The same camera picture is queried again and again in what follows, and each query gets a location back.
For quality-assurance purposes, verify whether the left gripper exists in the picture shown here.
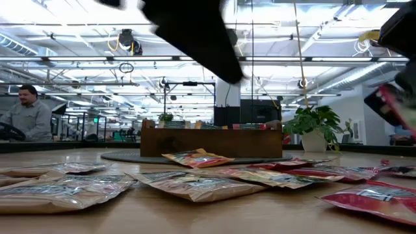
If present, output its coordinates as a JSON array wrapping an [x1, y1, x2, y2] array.
[[140, 0, 246, 85]]

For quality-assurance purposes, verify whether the black aluminium table frame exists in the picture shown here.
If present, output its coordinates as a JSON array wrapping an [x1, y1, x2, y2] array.
[[0, 140, 416, 157]]

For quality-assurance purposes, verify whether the wooden tea box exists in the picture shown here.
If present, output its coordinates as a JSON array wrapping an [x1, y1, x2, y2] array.
[[140, 119, 283, 159]]

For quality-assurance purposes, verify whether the yellow cable tag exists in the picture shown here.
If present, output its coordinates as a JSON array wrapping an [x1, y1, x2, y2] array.
[[358, 29, 381, 42]]

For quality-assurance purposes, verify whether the yellow cable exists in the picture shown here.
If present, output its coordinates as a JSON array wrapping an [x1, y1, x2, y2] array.
[[292, 0, 309, 110]]

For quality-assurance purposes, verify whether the black background gantry frame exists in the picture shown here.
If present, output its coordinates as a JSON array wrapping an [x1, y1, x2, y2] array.
[[163, 81, 217, 113]]

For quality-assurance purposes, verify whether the person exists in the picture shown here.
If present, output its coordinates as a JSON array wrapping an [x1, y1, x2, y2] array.
[[0, 84, 53, 142]]

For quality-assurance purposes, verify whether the hanging cable reel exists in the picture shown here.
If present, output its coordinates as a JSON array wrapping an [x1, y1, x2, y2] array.
[[109, 28, 144, 57]]

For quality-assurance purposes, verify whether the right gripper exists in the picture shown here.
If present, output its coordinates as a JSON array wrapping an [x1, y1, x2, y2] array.
[[378, 1, 416, 95]]

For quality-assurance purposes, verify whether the black curved wheel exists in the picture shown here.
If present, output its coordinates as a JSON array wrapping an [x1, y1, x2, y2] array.
[[0, 122, 27, 142]]

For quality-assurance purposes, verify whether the potted green plant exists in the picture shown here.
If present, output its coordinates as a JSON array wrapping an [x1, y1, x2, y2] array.
[[282, 105, 355, 153]]

